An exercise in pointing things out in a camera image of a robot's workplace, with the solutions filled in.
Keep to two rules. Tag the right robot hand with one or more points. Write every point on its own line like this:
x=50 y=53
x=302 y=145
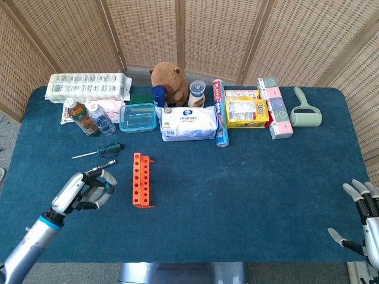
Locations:
x=371 y=227

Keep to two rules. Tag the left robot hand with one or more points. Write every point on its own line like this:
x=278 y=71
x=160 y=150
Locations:
x=66 y=193

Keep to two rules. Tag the long green-black screwdriver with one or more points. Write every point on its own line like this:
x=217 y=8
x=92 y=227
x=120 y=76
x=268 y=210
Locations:
x=103 y=150

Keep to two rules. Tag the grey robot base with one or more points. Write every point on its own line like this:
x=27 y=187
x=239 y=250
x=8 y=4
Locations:
x=183 y=273

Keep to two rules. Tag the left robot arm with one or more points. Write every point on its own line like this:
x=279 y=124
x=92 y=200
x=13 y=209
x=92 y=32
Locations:
x=29 y=245

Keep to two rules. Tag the orange screwdriver rack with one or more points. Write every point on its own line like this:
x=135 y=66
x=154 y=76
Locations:
x=136 y=177

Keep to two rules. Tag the silver metal precision screwdriver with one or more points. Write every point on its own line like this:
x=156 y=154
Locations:
x=105 y=164

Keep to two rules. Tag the green tea bottle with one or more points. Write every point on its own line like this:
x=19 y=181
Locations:
x=84 y=119

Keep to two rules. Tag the clear water bottle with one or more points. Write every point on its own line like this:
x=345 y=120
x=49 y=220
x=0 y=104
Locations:
x=103 y=121

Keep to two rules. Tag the pink white plastic bag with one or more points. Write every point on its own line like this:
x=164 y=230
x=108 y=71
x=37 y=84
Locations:
x=114 y=108

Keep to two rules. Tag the clear container blue lid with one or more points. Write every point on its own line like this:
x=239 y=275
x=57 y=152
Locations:
x=137 y=118

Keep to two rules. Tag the white toilet paper pack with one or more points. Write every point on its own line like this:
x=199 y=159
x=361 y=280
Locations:
x=86 y=85

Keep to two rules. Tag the light green lint roller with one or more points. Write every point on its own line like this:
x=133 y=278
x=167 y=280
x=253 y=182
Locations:
x=305 y=118

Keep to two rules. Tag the blue spray can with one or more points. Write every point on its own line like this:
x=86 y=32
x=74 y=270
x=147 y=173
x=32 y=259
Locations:
x=159 y=96

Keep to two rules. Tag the blue felt table cover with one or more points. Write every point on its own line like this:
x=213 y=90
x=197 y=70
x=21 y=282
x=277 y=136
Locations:
x=237 y=192

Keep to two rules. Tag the white wet wipes pack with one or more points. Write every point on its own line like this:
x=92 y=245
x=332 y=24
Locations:
x=189 y=122

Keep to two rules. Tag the pastel tissue box pack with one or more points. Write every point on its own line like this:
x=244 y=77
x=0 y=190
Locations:
x=278 y=112

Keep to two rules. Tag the brown capybara plush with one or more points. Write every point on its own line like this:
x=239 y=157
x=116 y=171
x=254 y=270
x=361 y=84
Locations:
x=174 y=83

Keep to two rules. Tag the white sauce bottle clear cap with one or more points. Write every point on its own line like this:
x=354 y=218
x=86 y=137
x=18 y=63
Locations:
x=197 y=99

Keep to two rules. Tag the yellow Lipo snack bag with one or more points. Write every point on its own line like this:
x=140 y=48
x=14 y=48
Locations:
x=245 y=114

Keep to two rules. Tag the plastic wrap roll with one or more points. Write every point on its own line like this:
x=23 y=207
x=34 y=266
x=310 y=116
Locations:
x=220 y=118

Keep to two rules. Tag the wicker folding screen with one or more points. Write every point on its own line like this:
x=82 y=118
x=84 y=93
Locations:
x=148 y=29

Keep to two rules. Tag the yellow white carton box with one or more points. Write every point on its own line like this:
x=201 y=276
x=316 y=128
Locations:
x=241 y=94

